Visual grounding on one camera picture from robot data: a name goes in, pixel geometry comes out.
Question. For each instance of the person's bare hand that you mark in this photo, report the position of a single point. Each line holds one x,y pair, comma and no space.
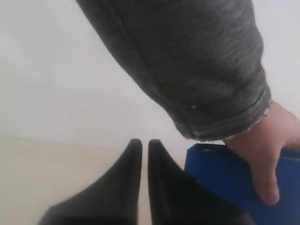
261,146

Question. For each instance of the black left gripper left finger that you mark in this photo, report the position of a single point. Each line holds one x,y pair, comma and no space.
111,200

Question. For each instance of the grey sleeved forearm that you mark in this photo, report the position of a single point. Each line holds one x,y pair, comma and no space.
200,60

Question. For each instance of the blue ring binder notebook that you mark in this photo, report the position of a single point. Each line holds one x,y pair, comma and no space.
216,168

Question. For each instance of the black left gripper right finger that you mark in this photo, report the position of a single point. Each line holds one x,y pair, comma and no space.
177,199

